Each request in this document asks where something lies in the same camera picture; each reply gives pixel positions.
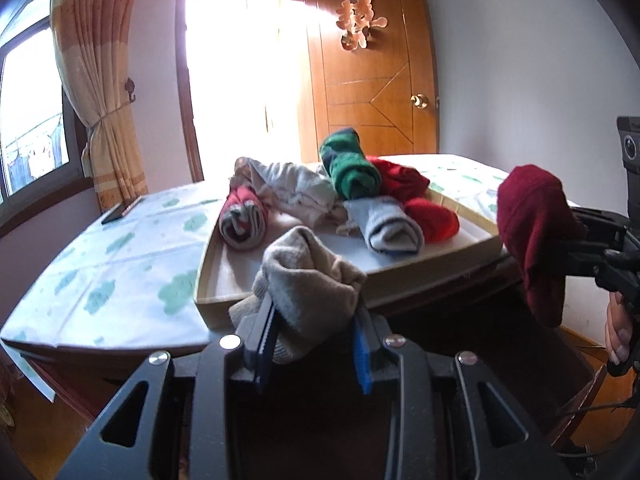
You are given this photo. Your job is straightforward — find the white green-print tablecloth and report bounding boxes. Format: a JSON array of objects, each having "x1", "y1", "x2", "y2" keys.
[{"x1": 0, "y1": 154, "x2": 581, "y2": 356}]

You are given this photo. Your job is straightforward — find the maroon sock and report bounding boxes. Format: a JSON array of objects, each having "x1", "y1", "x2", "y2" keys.
[{"x1": 496, "y1": 164, "x2": 588, "y2": 329}]

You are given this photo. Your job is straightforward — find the white sock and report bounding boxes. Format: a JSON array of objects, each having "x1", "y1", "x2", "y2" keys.
[{"x1": 230, "y1": 157, "x2": 351, "y2": 228}]

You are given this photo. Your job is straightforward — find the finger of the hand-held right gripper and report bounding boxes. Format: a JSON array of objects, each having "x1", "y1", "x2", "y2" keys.
[
  {"x1": 565, "y1": 242, "x2": 618, "y2": 281},
  {"x1": 570, "y1": 205, "x2": 632, "y2": 246}
]

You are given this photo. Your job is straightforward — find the beige tan sock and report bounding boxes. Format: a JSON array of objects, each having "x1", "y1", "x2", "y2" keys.
[{"x1": 229, "y1": 226, "x2": 368, "y2": 366}]

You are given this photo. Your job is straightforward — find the green and black underwear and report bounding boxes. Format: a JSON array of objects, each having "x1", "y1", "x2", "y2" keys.
[{"x1": 319, "y1": 128, "x2": 383, "y2": 201}]

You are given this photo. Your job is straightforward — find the dark brown door frame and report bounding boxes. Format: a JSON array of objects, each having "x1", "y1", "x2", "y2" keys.
[{"x1": 175, "y1": 0, "x2": 321, "y2": 183}]

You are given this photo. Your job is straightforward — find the beige patterned curtain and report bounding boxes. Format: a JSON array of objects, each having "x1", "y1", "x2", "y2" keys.
[{"x1": 50, "y1": 0, "x2": 148, "y2": 213}]

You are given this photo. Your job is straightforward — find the dark red and grey underwear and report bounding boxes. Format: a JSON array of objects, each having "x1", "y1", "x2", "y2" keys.
[{"x1": 217, "y1": 186, "x2": 270, "y2": 251}]

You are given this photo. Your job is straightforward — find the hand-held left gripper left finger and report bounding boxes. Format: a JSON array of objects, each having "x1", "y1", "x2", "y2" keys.
[{"x1": 62, "y1": 292, "x2": 278, "y2": 480}]

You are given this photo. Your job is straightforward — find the black phone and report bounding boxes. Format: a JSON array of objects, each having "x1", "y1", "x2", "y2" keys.
[{"x1": 101, "y1": 196, "x2": 145, "y2": 225}]

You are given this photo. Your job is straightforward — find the dark wooden table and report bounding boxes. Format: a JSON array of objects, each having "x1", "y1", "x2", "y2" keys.
[{"x1": 0, "y1": 255, "x2": 608, "y2": 461}]

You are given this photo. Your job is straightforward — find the sliding glass window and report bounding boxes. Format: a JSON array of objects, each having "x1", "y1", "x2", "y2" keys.
[{"x1": 0, "y1": 0, "x2": 91, "y2": 231}]

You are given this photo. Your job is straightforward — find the orange wooden door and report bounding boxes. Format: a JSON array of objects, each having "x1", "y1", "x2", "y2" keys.
[{"x1": 302, "y1": 0, "x2": 441, "y2": 163}]

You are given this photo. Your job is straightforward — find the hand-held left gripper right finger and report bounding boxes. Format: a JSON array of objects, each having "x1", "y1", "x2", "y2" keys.
[{"x1": 352, "y1": 310, "x2": 571, "y2": 480}]

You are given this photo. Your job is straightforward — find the shallow cardboard tray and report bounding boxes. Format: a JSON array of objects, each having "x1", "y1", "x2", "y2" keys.
[{"x1": 194, "y1": 160, "x2": 505, "y2": 331}]

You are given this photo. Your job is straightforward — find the light grey sock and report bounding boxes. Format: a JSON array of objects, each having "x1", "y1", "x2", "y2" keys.
[{"x1": 336, "y1": 197, "x2": 426, "y2": 256}]

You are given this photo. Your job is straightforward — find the person's right hand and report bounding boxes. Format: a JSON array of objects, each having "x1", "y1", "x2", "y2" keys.
[{"x1": 605, "y1": 290, "x2": 639, "y2": 367}]

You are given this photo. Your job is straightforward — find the hanging laundry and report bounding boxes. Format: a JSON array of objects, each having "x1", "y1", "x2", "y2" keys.
[{"x1": 5, "y1": 125, "x2": 68, "y2": 186}]

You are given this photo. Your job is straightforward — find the golden door decoration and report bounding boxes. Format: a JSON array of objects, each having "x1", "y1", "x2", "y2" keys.
[{"x1": 336, "y1": 0, "x2": 388, "y2": 53}]

